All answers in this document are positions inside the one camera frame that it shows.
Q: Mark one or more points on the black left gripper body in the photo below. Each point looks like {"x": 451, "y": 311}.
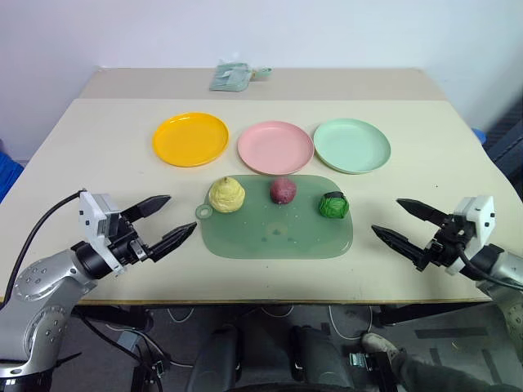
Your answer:
{"x": 128, "y": 241}

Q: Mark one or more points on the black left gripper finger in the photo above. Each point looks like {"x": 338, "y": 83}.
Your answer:
{"x": 173, "y": 239}
{"x": 149, "y": 205}

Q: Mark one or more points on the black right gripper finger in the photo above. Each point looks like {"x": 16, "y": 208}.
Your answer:
{"x": 421, "y": 208}
{"x": 398, "y": 243}

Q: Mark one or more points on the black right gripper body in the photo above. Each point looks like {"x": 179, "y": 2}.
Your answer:
{"x": 443, "y": 241}

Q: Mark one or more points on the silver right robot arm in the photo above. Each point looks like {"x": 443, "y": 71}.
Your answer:
{"x": 503, "y": 277}

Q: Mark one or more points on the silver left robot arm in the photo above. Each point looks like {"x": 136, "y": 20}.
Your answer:
{"x": 38, "y": 294}

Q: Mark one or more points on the yellow pear-shaped toy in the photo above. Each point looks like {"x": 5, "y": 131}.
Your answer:
{"x": 226, "y": 196}

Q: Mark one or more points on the green cabbage toy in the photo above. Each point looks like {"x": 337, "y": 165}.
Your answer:
{"x": 333, "y": 205}

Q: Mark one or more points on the yellow plate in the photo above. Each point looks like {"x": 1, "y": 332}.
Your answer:
{"x": 190, "y": 139}

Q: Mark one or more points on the mint green plate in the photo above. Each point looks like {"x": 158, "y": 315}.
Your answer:
{"x": 351, "y": 145}

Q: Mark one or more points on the purple-red round toy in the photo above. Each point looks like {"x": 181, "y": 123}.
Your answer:
{"x": 283, "y": 190}

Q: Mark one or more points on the pink plate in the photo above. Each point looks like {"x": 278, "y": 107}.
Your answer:
{"x": 275, "y": 146}

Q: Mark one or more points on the blue small container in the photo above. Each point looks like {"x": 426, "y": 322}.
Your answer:
{"x": 479, "y": 134}

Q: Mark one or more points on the person's shoe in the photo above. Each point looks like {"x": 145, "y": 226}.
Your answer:
{"x": 382, "y": 345}

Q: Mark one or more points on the green cutting board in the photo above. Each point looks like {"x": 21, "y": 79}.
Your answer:
{"x": 282, "y": 228}

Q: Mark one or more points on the dark rounded left leg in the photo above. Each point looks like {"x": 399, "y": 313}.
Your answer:
{"x": 216, "y": 359}

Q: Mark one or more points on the dark rounded leg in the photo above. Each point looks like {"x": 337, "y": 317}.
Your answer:
{"x": 316, "y": 359}
{"x": 216, "y": 359}

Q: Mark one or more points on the blue object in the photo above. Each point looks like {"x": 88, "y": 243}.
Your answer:
{"x": 9, "y": 171}

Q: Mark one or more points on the dark rounded right leg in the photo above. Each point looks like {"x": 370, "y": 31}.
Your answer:
{"x": 316, "y": 359}

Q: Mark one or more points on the green packaged item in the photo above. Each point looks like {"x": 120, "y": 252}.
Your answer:
{"x": 229, "y": 77}

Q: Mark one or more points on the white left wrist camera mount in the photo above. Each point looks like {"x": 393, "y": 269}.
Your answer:
{"x": 95, "y": 222}

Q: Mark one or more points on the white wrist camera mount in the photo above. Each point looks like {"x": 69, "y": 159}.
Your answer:
{"x": 95, "y": 222}
{"x": 478, "y": 218}

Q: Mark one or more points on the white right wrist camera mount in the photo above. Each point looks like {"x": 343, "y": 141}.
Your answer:
{"x": 478, "y": 218}

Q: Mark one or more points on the black table frame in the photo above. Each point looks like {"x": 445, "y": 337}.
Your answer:
{"x": 429, "y": 312}

